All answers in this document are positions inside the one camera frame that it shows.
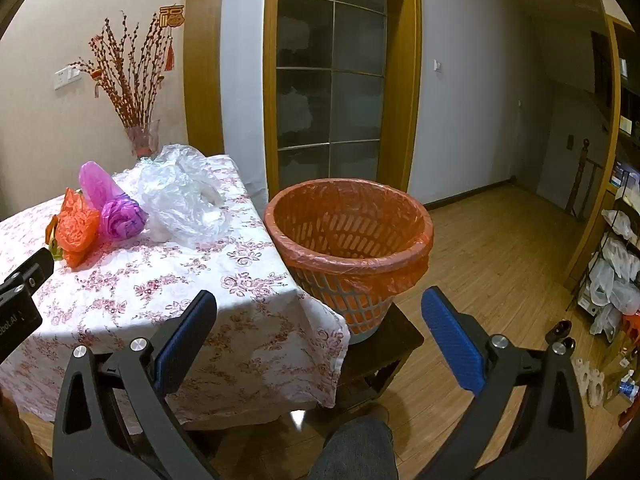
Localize clear plastic bag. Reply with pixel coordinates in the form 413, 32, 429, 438
137, 144, 228, 250

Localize pink plastic bag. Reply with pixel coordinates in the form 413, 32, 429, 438
78, 161, 128, 211

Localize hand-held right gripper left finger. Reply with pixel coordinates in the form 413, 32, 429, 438
52, 290, 218, 480

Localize glass panel door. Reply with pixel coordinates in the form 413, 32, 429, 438
263, 0, 423, 206

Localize purple plastic bag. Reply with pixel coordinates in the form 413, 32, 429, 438
98, 197, 149, 240

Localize person's leg in jeans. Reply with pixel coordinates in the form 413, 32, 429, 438
312, 416, 396, 480

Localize wooden door frame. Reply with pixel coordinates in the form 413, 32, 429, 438
187, 0, 226, 156

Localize orange plastic bag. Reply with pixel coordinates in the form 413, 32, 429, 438
54, 187, 101, 268

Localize glass vase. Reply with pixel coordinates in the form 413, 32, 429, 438
125, 120, 161, 158

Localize red and gold wall ornament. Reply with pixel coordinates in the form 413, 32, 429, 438
159, 4, 186, 72

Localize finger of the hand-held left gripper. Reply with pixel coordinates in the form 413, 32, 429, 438
0, 247, 55, 301

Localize grey lattice waste basket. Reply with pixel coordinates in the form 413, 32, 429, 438
264, 178, 435, 346

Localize black shoe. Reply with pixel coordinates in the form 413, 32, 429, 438
545, 321, 574, 343

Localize pile of white plastic bags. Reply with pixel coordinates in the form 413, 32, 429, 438
587, 207, 640, 336

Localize dark wooden stool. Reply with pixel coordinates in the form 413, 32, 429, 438
335, 302, 426, 406

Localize black metal rack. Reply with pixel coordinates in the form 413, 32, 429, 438
565, 195, 640, 321

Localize white slippers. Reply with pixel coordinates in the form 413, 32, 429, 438
572, 359, 606, 408

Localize orange bin liner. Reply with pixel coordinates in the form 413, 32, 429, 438
264, 178, 435, 323

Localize red decorative branches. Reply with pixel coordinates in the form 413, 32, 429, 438
67, 10, 176, 131

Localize floral tablecloth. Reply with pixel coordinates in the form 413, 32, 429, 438
0, 154, 351, 423

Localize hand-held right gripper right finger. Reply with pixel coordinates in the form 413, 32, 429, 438
421, 286, 588, 480

